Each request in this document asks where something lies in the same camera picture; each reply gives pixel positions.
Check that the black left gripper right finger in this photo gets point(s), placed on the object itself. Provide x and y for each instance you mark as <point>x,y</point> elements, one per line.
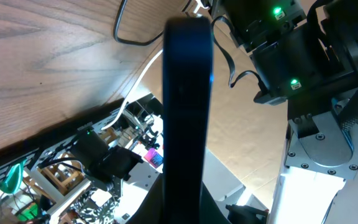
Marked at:
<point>209,211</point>

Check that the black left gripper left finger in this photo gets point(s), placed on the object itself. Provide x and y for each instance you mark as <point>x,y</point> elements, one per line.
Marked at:
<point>151,209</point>

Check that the blue Galaxy smartphone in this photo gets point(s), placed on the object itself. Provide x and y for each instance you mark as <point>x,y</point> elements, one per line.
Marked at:
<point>187,77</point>

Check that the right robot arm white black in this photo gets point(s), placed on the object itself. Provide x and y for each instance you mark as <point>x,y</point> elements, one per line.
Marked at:
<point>308,60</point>

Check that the cardboard panel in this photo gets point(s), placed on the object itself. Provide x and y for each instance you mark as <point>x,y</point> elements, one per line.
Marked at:
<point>246,137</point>

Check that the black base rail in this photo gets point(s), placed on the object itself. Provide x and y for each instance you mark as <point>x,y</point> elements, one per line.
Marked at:
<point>39,146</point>

